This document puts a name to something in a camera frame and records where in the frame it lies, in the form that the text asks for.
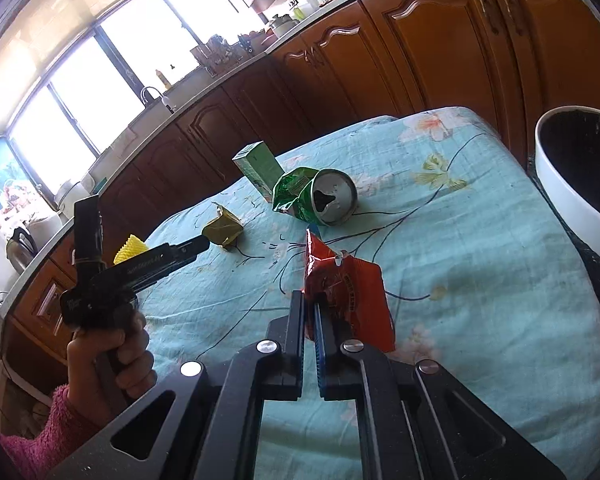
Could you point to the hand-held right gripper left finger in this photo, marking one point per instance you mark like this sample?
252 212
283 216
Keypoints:
296 325

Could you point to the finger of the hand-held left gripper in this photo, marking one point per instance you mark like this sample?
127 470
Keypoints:
175 257

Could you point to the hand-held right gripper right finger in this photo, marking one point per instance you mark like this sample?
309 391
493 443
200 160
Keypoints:
321 340

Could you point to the red snack packet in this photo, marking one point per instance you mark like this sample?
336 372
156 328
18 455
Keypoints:
345 295

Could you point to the white round bin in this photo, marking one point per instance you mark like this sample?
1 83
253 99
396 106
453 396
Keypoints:
565 195

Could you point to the person's left forearm pink sleeve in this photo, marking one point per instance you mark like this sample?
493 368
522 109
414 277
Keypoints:
40 440

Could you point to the person's left hand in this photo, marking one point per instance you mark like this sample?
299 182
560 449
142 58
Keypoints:
130 355

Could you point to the yellow foam fruit net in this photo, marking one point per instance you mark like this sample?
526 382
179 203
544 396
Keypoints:
130 249

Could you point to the gold foil wrapper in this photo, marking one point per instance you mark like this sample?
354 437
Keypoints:
223 227

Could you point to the white plastic container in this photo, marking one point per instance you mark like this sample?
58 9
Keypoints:
47 227

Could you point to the steel kettle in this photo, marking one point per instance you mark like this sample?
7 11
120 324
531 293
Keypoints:
20 252

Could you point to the green drink carton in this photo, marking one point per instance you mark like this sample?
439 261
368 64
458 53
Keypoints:
257 165

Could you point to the crushed green drink can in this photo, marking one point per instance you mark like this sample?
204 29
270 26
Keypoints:
300 190

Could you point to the sink faucet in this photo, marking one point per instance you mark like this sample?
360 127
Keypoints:
168 105

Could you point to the light blue floral tablecloth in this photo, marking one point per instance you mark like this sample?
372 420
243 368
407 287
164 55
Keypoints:
480 310

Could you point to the kitchen window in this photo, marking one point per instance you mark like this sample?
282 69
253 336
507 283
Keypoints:
80 110

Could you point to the small yellow bottle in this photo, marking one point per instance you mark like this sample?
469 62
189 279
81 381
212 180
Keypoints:
160 80

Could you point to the knife and utensil rack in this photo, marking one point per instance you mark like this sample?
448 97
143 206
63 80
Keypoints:
215 52

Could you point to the pale green cup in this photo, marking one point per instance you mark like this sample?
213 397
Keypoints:
298 11

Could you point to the wooden base cabinets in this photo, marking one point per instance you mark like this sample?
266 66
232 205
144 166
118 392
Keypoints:
430 50

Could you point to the black bin liner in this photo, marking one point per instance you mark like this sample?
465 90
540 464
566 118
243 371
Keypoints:
585 155

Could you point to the palm tree wall poster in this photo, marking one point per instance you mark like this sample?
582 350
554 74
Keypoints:
0 180

